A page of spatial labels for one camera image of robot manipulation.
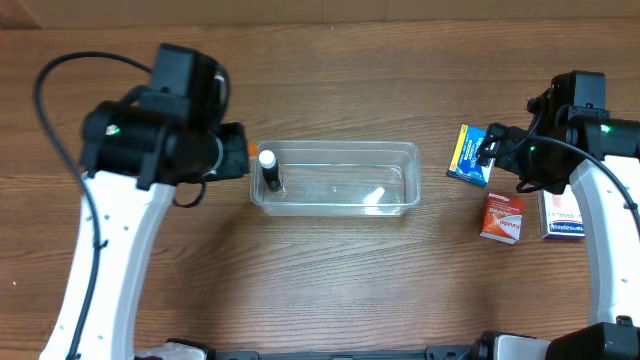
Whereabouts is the white blue plaster box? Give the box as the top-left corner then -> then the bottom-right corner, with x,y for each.
538,185 -> 584,240

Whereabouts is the orange tube white cap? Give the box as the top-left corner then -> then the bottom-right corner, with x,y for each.
248,144 -> 259,157

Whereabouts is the black tube white cap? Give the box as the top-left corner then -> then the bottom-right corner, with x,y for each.
258,150 -> 282,192

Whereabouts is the clear plastic container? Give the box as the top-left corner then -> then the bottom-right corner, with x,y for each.
250,140 -> 421,217

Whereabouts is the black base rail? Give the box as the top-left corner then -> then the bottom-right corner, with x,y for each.
214,345 -> 474,360

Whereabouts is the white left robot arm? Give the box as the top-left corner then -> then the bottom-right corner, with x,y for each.
40,101 -> 249,359

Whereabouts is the blue yellow medicine box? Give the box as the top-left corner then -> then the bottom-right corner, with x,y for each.
446,124 -> 494,187

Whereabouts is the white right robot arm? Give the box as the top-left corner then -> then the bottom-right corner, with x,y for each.
475,115 -> 639,360

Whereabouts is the red white medicine box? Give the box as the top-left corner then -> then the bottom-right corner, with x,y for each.
480,192 -> 524,244

